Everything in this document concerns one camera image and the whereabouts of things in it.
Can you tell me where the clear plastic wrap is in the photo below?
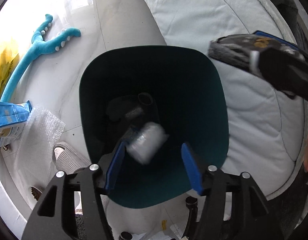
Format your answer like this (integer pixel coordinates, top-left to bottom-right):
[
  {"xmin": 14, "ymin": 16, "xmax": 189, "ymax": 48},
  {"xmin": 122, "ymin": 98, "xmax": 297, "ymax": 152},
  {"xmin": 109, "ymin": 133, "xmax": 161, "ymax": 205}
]
[{"xmin": 126, "ymin": 122, "xmax": 168, "ymax": 165}]

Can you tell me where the dark teal trash bin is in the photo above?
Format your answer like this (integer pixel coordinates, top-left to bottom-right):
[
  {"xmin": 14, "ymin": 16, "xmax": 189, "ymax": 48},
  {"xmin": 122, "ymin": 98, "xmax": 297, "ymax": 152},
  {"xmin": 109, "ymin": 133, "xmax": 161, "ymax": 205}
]
[{"xmin": 79, "ymin": 46, "xmax": 229, "ymax": 209}]

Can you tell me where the dark grey fleece blanket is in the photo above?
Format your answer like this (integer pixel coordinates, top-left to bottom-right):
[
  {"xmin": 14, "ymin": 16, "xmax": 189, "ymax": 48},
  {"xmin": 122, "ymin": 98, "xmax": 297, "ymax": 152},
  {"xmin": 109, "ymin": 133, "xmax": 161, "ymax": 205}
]
[{"xmin": 270, "ymin": 0, "xmax": 299, "ymax": 38}]

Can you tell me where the grey slipper on foot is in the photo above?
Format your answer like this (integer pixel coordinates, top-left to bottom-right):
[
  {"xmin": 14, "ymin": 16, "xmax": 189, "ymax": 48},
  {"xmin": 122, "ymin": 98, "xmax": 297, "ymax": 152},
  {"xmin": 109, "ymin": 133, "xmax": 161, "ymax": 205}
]
[{"xmin": 52, "ymin": 141, "xmax": 92, "ymax": 174}]

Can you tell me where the bubble wrap on floor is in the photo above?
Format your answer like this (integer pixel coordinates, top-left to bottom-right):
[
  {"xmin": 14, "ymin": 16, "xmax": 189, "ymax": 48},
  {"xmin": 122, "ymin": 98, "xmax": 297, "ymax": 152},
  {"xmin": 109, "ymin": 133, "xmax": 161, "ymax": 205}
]
[{"xmin": 15, "ymin": 107, "xmax": 65, "ymax": 185}]

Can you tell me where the grey quilted bed mattress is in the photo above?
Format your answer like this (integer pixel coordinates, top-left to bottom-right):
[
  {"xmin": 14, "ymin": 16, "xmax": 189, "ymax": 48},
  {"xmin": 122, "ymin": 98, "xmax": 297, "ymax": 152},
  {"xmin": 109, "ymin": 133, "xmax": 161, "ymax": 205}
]
[{"xmin": 144, "ymin": 0, "xmax": 308, "ymax": 199}]

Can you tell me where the blue white snack bag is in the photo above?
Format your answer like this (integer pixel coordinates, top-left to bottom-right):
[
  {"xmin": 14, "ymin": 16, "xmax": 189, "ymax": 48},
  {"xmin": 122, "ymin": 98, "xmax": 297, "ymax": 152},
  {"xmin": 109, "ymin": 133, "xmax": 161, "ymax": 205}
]
[{"xmin": 0, "ymin": 101, "xmax": 32, "ymax": 148}]

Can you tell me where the yellow plastic bag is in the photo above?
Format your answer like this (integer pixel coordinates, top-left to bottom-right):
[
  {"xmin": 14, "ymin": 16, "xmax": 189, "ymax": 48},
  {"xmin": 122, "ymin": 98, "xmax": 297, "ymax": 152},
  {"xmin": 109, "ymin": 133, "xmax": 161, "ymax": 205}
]
[{"xmin": 0, "ymin": 39, "xmax": 20, "ymax": 98}]

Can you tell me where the blue plush dinosaur toy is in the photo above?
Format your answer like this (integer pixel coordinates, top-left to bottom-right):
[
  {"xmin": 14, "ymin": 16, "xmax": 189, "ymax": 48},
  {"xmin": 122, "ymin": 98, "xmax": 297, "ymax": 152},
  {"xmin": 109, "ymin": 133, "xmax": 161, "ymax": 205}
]
[{"xmin": 0, "ymin": 14, "xmax": 81, "ymax": 102}]

